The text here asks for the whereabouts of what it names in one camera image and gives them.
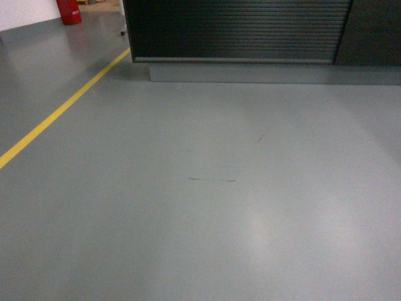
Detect black checkout counter cabinet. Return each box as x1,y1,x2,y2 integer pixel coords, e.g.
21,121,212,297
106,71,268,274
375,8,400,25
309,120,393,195
123,1,400,85

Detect red fire extinguisher box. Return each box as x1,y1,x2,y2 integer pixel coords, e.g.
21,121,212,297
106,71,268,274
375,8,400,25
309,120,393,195
56,0,82,25

